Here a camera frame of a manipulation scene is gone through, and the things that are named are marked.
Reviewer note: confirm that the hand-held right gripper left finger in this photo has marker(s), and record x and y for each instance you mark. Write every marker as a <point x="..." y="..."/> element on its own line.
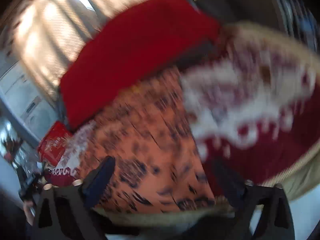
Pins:
<point x="107" y="171"/>

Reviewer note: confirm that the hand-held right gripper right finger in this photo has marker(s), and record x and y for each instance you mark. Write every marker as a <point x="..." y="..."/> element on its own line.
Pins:
<point x="225" y="178"/>

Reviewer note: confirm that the orange floral garment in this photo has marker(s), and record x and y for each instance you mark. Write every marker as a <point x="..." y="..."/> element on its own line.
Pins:
<point x="150" y="135"/>

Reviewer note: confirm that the person's left hand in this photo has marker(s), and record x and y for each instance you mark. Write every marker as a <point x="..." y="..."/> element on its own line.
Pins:
<point x="28" y="212"/>

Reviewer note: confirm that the red patterned bag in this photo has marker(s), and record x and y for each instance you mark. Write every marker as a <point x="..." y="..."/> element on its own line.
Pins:
<point x="53" y="142"/>

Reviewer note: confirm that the white cabinet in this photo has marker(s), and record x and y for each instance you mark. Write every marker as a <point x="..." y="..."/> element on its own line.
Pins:
<point x="22" y="97"/>

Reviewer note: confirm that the maroon floral blanket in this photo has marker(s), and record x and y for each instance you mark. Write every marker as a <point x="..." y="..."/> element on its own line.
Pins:
<point x="250" y="92"/>

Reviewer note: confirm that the red cloth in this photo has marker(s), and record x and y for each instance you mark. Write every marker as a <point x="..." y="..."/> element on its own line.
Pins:
<point x="130" y="55"/>

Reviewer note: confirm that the sheer window curtain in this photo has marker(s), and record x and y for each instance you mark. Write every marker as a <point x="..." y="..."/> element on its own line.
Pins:
<point x="50" y="25"/>

